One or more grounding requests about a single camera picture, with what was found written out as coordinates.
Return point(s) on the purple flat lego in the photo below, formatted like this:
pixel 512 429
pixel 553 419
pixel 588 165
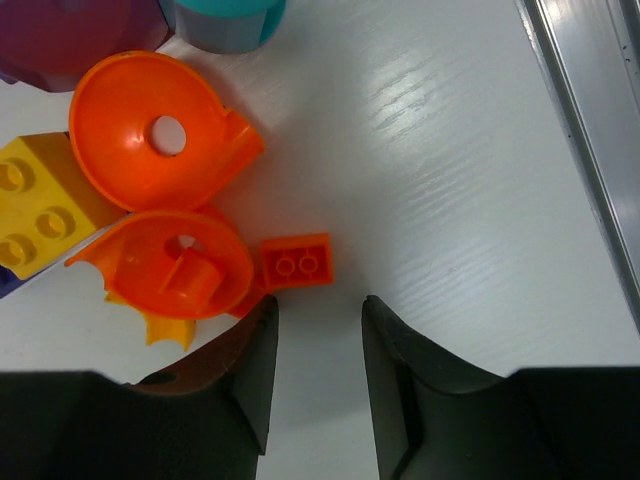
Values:
pixel 9 282

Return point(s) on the orange funnel lego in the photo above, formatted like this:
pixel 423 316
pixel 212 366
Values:
pixel 184 265
pixel 150 133

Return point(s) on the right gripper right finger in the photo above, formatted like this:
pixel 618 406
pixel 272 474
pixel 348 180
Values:
pixel 437 416

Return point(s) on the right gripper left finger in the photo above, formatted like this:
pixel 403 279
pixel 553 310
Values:
pixel 205 416

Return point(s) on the purple round lego piece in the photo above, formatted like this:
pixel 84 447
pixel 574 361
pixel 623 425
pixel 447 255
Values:
pixel 50 45

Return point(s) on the upper orange funnel lego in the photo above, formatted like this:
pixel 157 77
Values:
pixel 150 133

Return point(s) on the right aluminium rail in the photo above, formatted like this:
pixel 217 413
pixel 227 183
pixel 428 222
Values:
pixel 588 52

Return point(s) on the small orange lego brick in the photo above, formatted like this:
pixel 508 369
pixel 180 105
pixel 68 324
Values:
pixel 296 261

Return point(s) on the yellow lego brick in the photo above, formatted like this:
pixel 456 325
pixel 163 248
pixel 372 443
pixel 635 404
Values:
pixel 47 203

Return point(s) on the lower orange funnel lego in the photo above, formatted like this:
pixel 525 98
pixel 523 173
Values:
pixel 184 265

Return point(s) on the teal grey lego cylinder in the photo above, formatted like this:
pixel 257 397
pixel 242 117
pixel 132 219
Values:
pixel 224 27

